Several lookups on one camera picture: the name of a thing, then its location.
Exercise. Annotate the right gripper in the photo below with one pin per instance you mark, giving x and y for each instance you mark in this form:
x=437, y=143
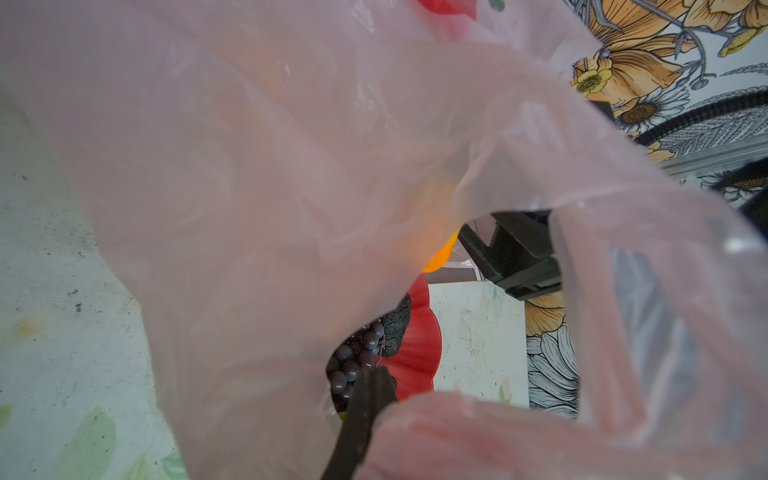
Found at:
x=519, y=258

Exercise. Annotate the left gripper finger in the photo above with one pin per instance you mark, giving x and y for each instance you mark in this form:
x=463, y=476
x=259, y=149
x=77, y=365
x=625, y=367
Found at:
x=373, y=393

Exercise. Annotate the green orange papaya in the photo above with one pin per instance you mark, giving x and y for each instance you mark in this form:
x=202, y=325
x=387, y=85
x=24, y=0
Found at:
x=439, y=260

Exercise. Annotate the pink plastic bag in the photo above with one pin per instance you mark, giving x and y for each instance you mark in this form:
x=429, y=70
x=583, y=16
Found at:
x=267, y=176

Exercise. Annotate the dark grape bunch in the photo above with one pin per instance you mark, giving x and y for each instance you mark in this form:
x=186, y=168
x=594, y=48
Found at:
x=362, y=350

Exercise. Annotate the red flower-shaped plate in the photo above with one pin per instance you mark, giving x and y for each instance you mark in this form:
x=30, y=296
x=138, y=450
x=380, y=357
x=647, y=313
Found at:
x=416, y=364

